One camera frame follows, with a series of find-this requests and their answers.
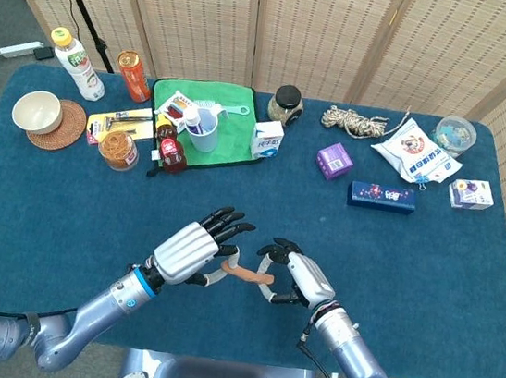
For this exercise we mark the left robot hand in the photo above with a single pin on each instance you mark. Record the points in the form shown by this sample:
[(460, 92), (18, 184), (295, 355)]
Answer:
[(186, 250)]

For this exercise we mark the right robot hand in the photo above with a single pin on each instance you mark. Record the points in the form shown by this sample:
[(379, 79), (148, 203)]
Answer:
[(309, 275)]

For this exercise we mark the orange sausage-shaped toy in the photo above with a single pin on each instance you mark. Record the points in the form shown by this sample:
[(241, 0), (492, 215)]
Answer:
[(246, 274)]

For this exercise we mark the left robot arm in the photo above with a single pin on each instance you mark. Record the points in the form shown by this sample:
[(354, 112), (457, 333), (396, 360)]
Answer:
[(96, 313)]

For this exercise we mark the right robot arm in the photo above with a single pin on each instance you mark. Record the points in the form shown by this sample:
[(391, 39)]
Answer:
[(353, 347)]

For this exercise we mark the red-brown sauce bottle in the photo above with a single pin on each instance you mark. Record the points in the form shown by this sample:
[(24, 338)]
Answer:
[(171, 150)]

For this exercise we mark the blue tablecloth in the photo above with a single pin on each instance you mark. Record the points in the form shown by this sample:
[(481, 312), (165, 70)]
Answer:
[(92, 205)]

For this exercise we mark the dark blue long box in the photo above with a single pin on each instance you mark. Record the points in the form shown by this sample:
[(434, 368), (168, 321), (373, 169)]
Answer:
[(383, 194)]

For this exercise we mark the light blue cup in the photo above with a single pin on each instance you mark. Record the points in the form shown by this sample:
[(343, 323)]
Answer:
[(203, 140)]

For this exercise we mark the purple box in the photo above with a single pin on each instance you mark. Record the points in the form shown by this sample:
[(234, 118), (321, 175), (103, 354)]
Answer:
[(333, 160)]

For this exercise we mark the green cloth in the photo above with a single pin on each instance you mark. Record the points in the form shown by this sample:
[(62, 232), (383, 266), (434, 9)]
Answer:
[(231, 139)]

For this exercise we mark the clear jar of rubber bands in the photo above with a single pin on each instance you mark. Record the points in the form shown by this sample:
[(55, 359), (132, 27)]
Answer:
[(118, 148)]

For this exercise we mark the white purple toothpaste tube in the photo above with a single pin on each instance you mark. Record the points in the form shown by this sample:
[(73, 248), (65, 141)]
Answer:
[(192, 118)]

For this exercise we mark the white blue milk carton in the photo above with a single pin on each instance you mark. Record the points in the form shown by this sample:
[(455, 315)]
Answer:
[(268, 144)]

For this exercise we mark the razor on yellow card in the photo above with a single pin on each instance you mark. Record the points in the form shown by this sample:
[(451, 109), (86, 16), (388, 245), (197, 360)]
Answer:
[(122, 121)]

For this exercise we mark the blue binder clip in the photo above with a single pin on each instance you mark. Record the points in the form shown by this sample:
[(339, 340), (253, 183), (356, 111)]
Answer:
[(422, 182)]

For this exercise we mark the white red snack packet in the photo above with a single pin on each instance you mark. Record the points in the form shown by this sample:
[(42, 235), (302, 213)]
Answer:
[(175, 104)]

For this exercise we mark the white snack bag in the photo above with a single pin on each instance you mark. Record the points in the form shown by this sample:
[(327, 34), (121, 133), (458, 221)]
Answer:
[(414, 149)]

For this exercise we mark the woven rattan coaster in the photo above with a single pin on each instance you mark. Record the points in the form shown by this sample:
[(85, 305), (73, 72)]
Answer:
[(70, 128)]

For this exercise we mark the orange drink can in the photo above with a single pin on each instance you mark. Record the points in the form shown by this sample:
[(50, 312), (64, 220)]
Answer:
[(136, 80)]

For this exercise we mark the glass jar black lid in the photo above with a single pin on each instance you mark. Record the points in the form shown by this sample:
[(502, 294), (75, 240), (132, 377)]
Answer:
[(287, 98)]

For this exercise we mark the small white purple carton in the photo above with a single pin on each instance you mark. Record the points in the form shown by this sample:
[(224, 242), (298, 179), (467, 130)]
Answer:
[(469, 194)]

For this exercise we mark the beige bowl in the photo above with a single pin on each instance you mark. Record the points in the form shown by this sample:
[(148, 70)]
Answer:
[(37, 111)]

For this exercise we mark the clear round plastic container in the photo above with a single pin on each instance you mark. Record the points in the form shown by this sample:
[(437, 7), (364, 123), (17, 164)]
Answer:
[(456, 134)]

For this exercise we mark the white drink bottle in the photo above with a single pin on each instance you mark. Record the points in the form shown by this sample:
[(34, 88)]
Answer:
[(84, 73)]

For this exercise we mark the black power adapter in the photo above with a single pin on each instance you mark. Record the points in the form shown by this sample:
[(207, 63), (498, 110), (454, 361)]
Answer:
[(44, 53)]

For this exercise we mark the black tripod stand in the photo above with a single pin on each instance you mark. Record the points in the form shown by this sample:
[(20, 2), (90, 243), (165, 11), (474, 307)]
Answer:
[(82, 13)]

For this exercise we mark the white power strip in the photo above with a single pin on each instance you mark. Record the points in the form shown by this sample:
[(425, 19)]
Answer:
[(19, 48)]

